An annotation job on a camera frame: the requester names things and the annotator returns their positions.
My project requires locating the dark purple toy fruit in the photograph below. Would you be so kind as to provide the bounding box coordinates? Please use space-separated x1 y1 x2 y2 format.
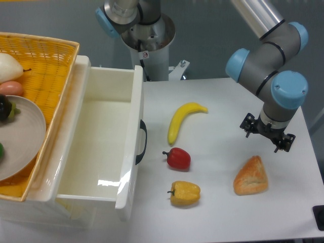
0 94 21 122

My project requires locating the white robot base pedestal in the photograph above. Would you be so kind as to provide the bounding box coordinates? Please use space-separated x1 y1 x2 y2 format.
121 14 190 82

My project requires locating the white plastic drawer cabinet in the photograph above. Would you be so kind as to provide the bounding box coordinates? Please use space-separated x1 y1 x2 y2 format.
1 194 103 228

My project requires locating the white toy radish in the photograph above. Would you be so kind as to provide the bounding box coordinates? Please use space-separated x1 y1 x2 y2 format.
0 53 31 84

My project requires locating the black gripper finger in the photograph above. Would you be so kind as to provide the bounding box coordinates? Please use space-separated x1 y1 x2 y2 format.
239 113 255 138
273 133 296 153

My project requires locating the yellow toy bell pepper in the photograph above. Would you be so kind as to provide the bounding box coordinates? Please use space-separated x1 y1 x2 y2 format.
167 181 200 206

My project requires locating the grey round plate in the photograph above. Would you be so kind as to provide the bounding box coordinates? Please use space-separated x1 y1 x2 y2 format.
1 95 47 180

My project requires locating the white plastic drawer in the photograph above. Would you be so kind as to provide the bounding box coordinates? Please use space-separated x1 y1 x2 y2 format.
27 56 144 221

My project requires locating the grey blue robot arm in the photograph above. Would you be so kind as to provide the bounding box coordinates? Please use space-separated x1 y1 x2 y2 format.
96 1 308 151

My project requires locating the red toy bell pepper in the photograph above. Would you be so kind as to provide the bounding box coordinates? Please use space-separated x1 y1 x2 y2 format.
162 147 191 170

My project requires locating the black drawer handle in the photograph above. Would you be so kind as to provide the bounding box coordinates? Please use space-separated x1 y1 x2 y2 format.
135 120 148 165

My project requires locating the yellow woven basket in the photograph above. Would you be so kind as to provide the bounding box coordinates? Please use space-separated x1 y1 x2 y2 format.
1 32 79 202

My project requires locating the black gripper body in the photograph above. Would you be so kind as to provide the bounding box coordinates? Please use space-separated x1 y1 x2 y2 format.
250 119 289 145

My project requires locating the triangle puff pastry bread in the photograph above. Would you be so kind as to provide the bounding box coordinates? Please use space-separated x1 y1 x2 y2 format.
233 155 268 195

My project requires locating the green toy vegetable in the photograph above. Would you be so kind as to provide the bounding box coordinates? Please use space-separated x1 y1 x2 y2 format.
0 143 5 159

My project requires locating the black corner object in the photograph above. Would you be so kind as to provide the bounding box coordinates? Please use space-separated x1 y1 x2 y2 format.
312 205 324 231

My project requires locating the yellow toy banana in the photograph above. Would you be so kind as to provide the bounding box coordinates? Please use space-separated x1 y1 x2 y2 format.
167 102 208 146

